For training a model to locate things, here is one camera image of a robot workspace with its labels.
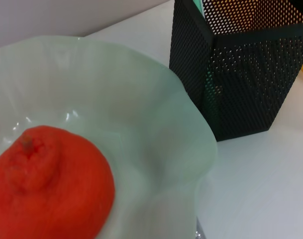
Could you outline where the red-orange knitted orange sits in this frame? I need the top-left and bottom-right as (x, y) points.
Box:
(0, 125), (116, 239)

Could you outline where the black mesh pen holder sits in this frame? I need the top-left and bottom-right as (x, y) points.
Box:
(169, 0), (303, 142)

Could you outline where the green glass fruit bowl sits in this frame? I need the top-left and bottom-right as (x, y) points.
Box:
(0, 34), (218, 239)

